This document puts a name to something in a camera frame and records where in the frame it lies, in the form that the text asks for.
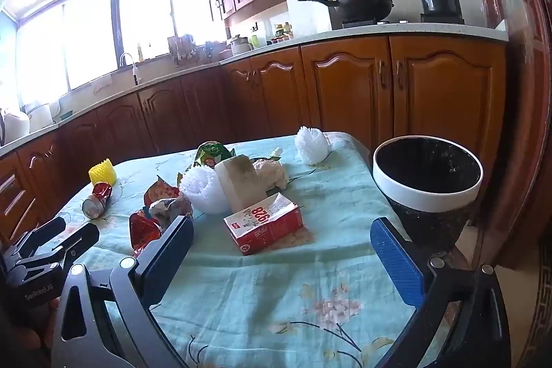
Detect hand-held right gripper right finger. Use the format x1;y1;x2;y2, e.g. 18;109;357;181
370;217;512;368

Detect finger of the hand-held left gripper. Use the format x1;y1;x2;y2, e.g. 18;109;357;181
6;216;67;254
15;222;101;278

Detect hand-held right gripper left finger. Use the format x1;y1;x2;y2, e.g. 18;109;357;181
52;215;195;368

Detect black white-rimmed bin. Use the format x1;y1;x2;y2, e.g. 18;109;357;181
372;135;484;254

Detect white foam fruit net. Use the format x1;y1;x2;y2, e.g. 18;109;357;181
294;126;335;166
179;166;229;216

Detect green snack bag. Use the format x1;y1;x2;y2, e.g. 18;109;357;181
186;141;237;172

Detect white tissue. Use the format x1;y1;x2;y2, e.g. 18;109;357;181
252;159;289;192

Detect red snack wrapper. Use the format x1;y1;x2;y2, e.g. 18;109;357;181
144;176;181;207
129;209;162;257

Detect crushed red drink can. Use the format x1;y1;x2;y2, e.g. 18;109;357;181
82;182;114;219

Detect crumpled grey wrapper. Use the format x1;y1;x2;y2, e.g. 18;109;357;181
149;196;194;231

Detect yellow foam fruit net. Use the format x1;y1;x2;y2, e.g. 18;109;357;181
88;159;118;185

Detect light blue floral tablecloth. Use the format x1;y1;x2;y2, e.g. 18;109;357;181
39;133;436;368

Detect red and white carton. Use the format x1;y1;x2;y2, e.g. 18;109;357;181
223;192;305;257

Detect white kitchen appliance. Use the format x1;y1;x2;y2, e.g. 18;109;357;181
23;103;55;132
0;109;31;145

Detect sink faucet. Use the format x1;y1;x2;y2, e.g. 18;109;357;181
119;52;143;86

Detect wooden base cabinets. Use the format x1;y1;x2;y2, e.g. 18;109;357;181
0;34;507;248

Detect kitchen window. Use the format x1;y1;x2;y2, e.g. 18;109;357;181
0;0;229;110

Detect utensil rack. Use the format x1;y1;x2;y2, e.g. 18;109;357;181
167;34;201;64

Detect gas stove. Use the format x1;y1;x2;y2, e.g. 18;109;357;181
342;12;466;29

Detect condiment jars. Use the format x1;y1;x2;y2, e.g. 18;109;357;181
272;22;295;43

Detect black wok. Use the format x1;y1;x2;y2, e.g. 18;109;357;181
297;0;395;20

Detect red wooden door frame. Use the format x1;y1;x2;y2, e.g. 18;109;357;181
453;0;552;269

